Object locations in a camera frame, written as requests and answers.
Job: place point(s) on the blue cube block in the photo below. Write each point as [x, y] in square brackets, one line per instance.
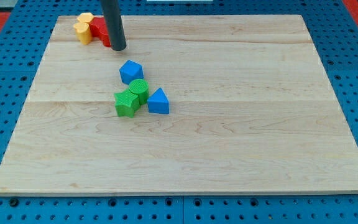
[131, 71]

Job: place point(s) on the blue triangle block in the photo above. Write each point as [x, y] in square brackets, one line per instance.
[158, 102]

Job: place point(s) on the green cylinder block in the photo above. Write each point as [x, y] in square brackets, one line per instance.
[140, 87]

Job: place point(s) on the green star block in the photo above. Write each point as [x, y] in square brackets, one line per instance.
[126, 103]

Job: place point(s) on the light wooden board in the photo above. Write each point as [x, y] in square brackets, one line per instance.
[252, 112]

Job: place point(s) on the red block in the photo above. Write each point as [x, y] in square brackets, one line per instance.
[99, 30]

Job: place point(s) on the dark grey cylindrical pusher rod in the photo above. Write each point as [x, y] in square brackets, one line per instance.
[112, 17]

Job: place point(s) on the yellow heart block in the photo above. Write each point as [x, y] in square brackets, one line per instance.
[83, 32]

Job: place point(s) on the yellow hexagon block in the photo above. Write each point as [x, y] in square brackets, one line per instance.
[85, 17]

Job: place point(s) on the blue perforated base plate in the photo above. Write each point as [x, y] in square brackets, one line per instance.
[23, 39]

